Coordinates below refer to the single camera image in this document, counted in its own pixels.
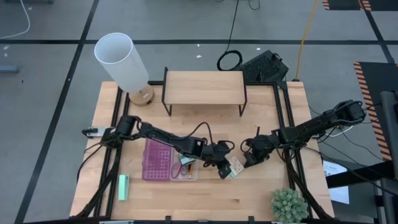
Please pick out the white printed sheet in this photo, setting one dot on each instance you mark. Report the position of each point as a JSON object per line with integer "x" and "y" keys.
{"x": 334, "y": 168}

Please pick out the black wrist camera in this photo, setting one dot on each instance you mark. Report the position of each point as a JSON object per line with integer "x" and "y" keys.
{"x": 225, "y": 172}
{"x": 254, "y": 159}

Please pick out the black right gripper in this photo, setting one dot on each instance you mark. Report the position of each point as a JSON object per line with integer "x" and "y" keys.
{"x": 261, "y": 146}

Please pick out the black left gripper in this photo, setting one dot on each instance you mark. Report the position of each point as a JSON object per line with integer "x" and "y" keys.
{"x": 216, "y": 154}

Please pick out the black orange hazard striped mat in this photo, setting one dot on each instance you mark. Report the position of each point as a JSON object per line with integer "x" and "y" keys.
{"x": 373, "y": 81}
{"x": 342, "y": 3}

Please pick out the grey floor block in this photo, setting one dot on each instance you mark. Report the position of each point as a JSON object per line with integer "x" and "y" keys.
{"x": 8, "y": 68}

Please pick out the purple-lidded clear pencil case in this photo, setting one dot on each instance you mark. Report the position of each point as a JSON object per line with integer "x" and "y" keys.
{"x": 157, "y": 165}

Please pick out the grey metal stand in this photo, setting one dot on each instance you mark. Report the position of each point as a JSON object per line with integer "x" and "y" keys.
{"x": 388, "y": 124}

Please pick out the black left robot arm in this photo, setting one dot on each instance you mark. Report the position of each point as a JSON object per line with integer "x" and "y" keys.
{"x": 168, "y": 138}

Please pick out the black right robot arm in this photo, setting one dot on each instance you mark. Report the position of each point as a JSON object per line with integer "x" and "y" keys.
{"x": 311, "y": 127}

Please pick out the white shade table lamp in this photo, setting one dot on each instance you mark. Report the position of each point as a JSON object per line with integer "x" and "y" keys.
{"x": 121, "y": 62}

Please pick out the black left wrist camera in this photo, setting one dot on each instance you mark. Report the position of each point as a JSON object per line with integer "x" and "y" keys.
{"x": 225, "y": 172}

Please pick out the green artificial plant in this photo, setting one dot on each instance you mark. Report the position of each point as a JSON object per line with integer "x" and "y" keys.
{"x": 289, "y": 207}

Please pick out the teal sticky note pad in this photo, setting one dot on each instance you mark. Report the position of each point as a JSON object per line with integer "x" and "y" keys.
{"x": 238, "y": 165}

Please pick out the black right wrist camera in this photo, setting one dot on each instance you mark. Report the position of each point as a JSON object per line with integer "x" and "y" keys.
{"x": 254, "y": 159}

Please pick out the black metal table frame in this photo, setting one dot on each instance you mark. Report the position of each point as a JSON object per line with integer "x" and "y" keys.
{"x": 110, "y": 202}

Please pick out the wooden shelf riser black legs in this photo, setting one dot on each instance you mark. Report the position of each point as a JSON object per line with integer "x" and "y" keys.
{"x": 203, "y": 87}

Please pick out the mint green eraser block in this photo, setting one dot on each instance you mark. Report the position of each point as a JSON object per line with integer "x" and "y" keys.
{"x": 123, "y": 186}

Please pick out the green crayon box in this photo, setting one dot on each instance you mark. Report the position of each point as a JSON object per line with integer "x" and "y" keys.
{"x": 187, "y": 160}

